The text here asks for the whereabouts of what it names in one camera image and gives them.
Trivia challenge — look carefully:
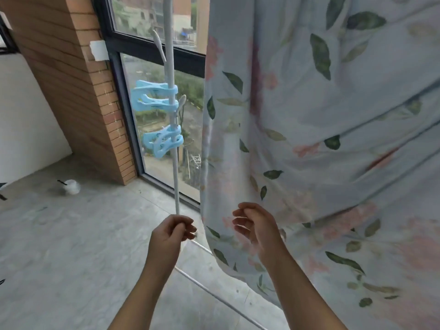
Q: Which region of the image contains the person's left hand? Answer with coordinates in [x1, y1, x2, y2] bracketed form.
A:
[148, 214, 198, 269]

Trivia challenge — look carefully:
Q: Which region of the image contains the person's right hand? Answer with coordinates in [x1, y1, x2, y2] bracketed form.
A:
[232, 202, 289, 269]

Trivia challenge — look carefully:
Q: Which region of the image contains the white drying rack pole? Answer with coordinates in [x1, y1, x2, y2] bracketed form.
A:
[150, 0, 269, 330]

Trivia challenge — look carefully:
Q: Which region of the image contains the person's right forearm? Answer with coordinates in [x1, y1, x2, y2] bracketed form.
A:
[258, 247, 348, 330]

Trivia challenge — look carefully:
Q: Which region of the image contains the person's left forearm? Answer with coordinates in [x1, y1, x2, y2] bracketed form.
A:
[107, 252, 183, 330]

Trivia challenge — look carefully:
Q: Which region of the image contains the light blue clothes clip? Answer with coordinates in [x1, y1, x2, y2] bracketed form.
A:
[131, 80, 180, 114]
[142, 125, 184, 159]

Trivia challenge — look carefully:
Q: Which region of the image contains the floral bed sheet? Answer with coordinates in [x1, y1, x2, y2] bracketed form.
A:
[199, 0, 440, 330]

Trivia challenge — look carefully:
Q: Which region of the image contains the white plastic cup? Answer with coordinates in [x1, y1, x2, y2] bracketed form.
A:
[62, 179, 82, 196]

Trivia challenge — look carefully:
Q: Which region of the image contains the white paper patch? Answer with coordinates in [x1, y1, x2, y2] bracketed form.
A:
[90, 40, 110, 62]

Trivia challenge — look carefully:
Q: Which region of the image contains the black window frame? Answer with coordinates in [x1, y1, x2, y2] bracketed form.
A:
[93, 0, 207, 211]

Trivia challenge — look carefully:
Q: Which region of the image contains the small dark window frame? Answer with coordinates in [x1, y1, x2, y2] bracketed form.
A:
[0, 12, 20, 55]

